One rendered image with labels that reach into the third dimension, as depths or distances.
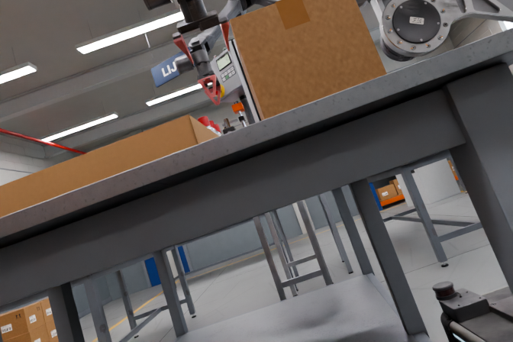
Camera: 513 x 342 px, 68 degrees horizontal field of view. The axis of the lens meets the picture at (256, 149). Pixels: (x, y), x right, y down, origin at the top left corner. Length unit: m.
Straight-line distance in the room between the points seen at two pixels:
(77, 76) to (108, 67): 0.50
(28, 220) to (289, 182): 0.26
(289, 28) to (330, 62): 0.10
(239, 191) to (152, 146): 0.10
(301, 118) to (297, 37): 0.41
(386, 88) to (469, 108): 0.09
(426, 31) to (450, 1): 0.12
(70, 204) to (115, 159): 0.06
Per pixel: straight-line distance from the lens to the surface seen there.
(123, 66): 6.35
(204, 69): 1.46
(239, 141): 0.35
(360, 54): 0.74
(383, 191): 8.63
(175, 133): 0.40
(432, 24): 1.28
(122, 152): 0.42
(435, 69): 0.38
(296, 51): 0.73
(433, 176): 6.92
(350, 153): 0.38
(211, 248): 9.25
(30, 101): 6.87
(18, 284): 0.49
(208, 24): 0.95
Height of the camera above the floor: 0.75
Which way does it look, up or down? 9 degrees up
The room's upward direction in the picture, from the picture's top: 19 degrees counter-clockwise
